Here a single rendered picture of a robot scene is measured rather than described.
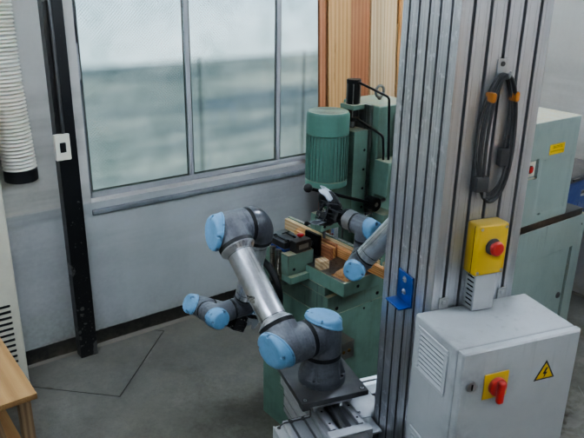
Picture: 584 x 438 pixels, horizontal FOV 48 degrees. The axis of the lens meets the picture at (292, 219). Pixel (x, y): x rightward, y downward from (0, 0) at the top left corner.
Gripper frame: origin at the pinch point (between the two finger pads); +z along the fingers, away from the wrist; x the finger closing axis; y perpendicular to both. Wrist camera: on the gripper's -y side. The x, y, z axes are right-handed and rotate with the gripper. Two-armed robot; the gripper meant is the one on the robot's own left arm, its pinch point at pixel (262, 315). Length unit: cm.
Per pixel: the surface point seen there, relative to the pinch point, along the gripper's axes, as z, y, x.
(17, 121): -81, -35, -114
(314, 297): 19.9, -13.6, 3.0
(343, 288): 15.6, -22.9, 20.9
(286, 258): 2.6, -24.7, -2.3
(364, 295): 39.6, -21.9, 10.4
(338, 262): 23.8, -30.6, 4.7
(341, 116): -1, -85, 2
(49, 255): -35, 24, -137
